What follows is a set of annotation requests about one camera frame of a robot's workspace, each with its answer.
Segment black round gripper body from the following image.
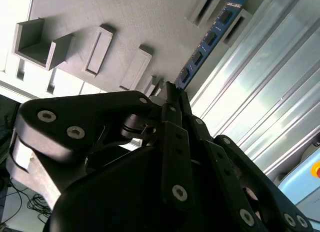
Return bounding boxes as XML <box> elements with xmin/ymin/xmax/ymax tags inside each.
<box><xmin>44</xmin><ymin>146</ymin><xmax>242</xmax><ymax>232</ymax></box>

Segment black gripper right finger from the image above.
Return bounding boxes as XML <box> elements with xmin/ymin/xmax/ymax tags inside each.
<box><xmin>174</xmin><ymin>85</ymin><xmax>313</xmax><ymax>232</ymax></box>

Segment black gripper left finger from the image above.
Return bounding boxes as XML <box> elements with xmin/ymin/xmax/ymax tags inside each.
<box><xmin>13</xmin><ymin>81</ymin><xmax>196</xmax><ymax>213</ymax></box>

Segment blue RAM stick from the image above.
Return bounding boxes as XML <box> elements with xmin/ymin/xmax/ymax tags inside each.
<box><xmin>173</xmin><ymin>0</ymin><xmax>249</xmax><ymax>89</ymax></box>

